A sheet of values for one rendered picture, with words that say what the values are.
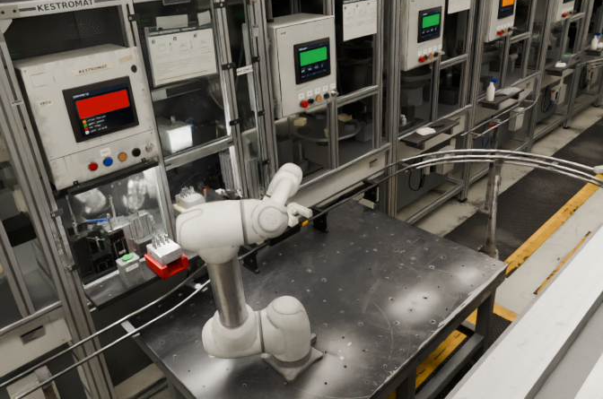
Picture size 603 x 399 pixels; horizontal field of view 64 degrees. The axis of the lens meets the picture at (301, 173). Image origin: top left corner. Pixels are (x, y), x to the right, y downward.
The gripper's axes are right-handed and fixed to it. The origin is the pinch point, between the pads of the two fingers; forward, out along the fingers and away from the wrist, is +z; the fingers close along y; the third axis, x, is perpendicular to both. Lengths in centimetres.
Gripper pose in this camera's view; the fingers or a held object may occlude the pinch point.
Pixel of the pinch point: (222, 193)
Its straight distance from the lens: 222.5
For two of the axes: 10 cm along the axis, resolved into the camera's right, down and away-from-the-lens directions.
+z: -6.8, -2.8, 6.8
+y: -0.6, -9.0, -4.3
